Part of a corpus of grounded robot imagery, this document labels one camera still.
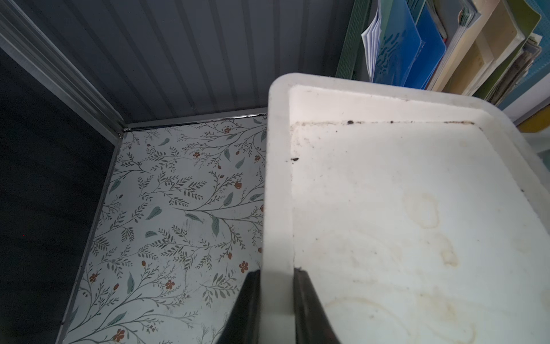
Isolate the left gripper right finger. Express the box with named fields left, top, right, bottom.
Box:
left=293, top=268, right=340, bottom=344

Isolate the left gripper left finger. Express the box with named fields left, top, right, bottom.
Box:
left=217, top=270, right=261, bottom=344

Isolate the white drawer cabinet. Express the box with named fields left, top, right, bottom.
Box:
left=259, top=73, right=549, bottom=343

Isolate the green file organizer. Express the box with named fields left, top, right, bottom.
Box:
left=335, top=1, right=549, bottom=126

